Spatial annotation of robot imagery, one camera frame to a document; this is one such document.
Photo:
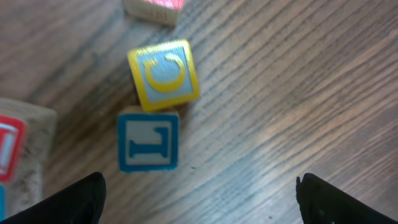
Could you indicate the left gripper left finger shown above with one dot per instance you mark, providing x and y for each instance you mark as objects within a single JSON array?
[{"x": 79, "y": 203}]

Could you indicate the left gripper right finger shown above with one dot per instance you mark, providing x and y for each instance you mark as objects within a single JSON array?
[{"x": 323, "y": 203}]

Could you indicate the blue L block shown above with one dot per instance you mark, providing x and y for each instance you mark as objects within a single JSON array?
[{"x": 147, "y": 141}]

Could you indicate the blue X block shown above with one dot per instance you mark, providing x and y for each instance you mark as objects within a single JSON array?
[{"x": 25, "y": 188}]

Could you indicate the red M block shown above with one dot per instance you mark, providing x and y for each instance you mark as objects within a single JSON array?
[{"x": 27, "y": 133}]

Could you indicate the yellow C block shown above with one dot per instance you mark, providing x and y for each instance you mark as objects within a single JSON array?
[{"x": 164, "y": 74}]

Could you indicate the red O block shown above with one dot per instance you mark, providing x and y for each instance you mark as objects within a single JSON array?
[{"x": 162, "y": 11}]

